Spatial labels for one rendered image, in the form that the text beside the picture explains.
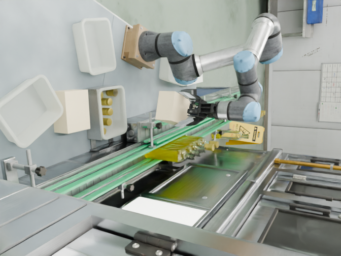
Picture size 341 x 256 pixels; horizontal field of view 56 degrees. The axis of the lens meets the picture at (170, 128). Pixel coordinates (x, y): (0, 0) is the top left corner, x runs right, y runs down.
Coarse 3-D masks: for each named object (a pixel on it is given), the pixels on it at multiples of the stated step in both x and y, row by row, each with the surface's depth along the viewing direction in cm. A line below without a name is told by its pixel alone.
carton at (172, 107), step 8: (160, 96) 133; (168, 96) 132; (176, 96) 132; (160, 104) 133; (168, 104) 131; (176, 104) 132; (184, 104) 138; (160, 112) 132; (168, 112) 130; (176, 112) 133; (184, 112) 139; (160, 120) 135; (168, 120) 131; (176, 120) 133
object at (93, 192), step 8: (208, 128) 219; (216, 128) 218; (200, 136) 198; (144, 160) 156; (152, 160) 157; (160, 160) 156; (128, 168) 146; (136, 168) 146; (144, 168) 145; (112, 176) 136; (120, 176) 137; (128, 176) 136; (96, 184) 128; (104, 184) 129; (112, 184) 128; (80, 192) 122; (88, 192) 122; (96, 192) 121; (104, 192) 122; (88, 200) 115
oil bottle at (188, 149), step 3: (165, 144) 161; (168, 144) 161; (171, 144) 161; (174, 144) 160; (177, 144) 160; (177, 147) 155; (180, 147) 155; (183, 147) 154; (186, 147) 154; (189, 147) 155; (186, 150) 153; (189, 150) 154
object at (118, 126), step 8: (104, 88) 136; (112, 88) 140; (120, 88) 146; (104, 96) 146; (112, 96) 150; (120, 96) 148; (112, 104) 151; (120, 104) 149; (120, 112) 150; (112, 120) 152; (120, 120) 151; (112, 128) 153; (120, 128) 152; (104, 136) 138; (112, 136) 142
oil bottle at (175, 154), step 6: (156, 150) 154; (162, 150) 152; (168, 150) 151; (174, 150) 150; (180, 150) 149; (150, 156) 157; (156, 156) 155; (162, 156) 153; (168, 156) 151; (174, 156) 150; (180, 156) 148
